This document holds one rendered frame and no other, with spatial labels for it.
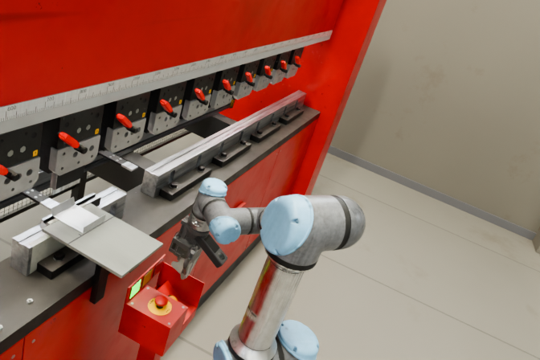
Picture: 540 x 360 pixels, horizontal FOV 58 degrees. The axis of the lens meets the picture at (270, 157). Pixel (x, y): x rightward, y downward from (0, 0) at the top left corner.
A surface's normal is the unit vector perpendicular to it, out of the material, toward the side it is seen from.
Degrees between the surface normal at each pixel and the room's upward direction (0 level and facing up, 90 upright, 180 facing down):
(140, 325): 90
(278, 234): 83
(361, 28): 90
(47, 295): 0
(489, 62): 90
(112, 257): 0
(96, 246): 0
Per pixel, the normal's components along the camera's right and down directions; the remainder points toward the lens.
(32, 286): 0.29, -0.86
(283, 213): -0.81, -0.14
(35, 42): 0.88, 0.41
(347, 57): -0.39, 0.29
